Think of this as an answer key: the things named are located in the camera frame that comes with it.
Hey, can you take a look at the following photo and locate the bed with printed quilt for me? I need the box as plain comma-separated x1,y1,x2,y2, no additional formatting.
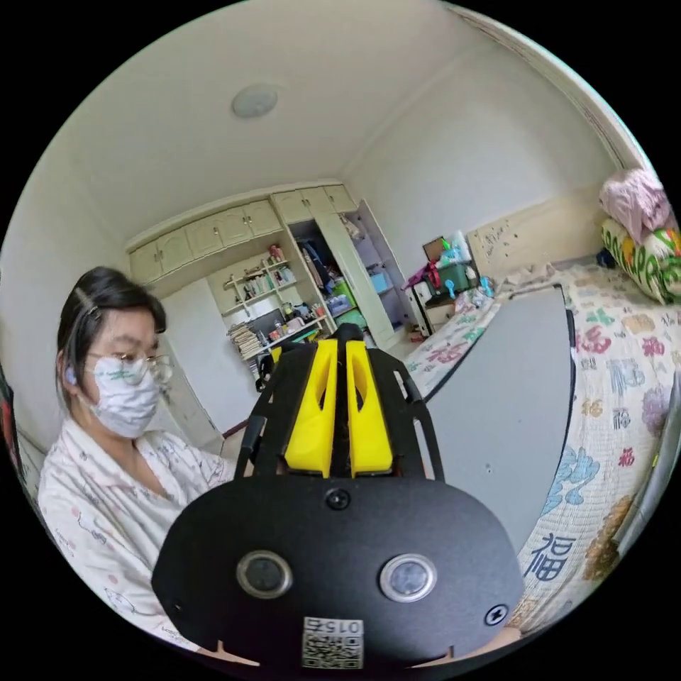
406,183,681,635

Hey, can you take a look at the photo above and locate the cream cupboard with shelves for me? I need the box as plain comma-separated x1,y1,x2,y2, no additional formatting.
126,182,411,376

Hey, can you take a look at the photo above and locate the grey flat board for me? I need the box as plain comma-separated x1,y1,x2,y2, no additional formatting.
424,283,579,555

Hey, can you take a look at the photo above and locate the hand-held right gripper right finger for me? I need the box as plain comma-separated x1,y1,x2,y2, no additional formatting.
345,339,394,478

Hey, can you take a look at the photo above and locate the rolled colourful printed blanket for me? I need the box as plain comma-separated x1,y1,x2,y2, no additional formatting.
601,216,681,305

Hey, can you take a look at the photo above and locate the person's body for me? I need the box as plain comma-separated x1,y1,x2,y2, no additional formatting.
37,265,238,653

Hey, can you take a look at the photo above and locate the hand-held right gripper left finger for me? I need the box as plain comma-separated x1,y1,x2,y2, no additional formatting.
284,339,339,478

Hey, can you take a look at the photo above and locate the white bedside cabinet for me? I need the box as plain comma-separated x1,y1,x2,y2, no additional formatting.
402,228,482,339

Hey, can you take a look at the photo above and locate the pink cloth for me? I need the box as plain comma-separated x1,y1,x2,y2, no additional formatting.
599,167,672,245

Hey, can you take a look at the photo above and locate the round ceiling lamp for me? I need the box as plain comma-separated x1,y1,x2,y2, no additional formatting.
231,83,279,119

